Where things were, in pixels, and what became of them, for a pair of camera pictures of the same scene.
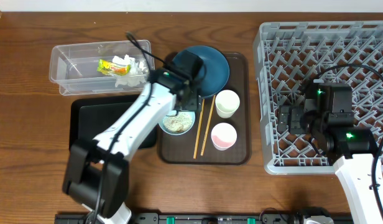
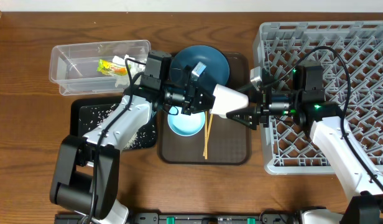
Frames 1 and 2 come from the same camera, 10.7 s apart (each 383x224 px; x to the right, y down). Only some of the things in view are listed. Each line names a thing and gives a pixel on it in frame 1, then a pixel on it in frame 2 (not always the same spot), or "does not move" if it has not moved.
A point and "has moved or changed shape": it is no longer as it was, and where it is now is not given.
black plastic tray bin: [91, 116] does not move
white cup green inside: [227, 102] has moved or changed shape
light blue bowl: [178, 122] has moved or changed shape
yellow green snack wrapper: [112, 68] does not move
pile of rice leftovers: [180, 123] -> [143, 137]
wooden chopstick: [198, 129] -> [206, 134]
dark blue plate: [216, 70] does not move
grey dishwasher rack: [291, 55] does not move
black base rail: [235, 218] does not move
